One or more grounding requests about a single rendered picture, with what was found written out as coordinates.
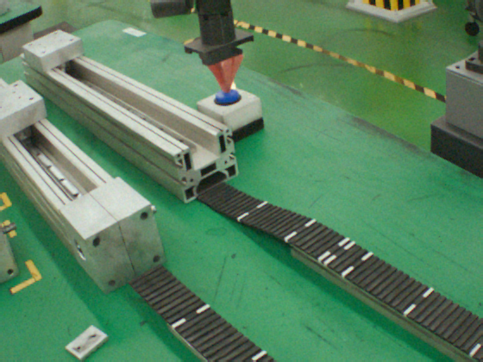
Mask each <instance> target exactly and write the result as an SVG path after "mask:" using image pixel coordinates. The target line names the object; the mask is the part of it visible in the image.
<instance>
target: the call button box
mask: <svg viewBox="0 0 483 362"><path fill-rule="evenodd" d="M235 89H236V90H238V91H239V98H238V99H237V100H235V101H233V102H230V103H219V102H218V101H217V100H216V97H215V95H213V96H211V97H207V98H205V99H203V100H201V101H199V102H198V103H197V105H198V112H199V113H201V114H203V115H206V116H208V117H209V118H212V119H214V120H216V121H218V122H220V123H221V124H223V125H226V126H228V127H230V128H231V133H232V135H231V136H229V135H227V137H229V138H230V139H232V140H233V144H234V143H235V142H236V141H239V140H241V139H243V138H245V137H247V136H249V135H251V134H254V133H256V132H258V131H261V130H262V129H264V120H263V118H262V116H263V115H262V107H261V102H260V99H259V98H258V97H256V96H254V95H252V93H249V92H246V91H244V90H240V89H237V88H235Z"/></svg>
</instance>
